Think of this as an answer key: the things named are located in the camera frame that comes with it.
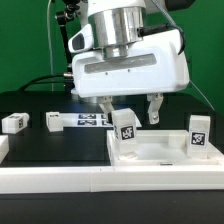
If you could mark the white square table top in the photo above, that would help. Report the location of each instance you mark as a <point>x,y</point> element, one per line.
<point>158,148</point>

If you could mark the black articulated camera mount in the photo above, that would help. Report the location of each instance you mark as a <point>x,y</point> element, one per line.
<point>62,18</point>

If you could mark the white U-shaped fence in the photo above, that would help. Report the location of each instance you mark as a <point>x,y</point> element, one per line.
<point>107,178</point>

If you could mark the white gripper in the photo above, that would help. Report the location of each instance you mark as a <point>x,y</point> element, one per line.
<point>153,65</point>

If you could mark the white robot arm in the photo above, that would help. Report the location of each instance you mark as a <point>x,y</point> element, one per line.
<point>116,53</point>

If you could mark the white sheet with tags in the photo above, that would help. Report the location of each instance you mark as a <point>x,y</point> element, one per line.
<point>84,120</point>

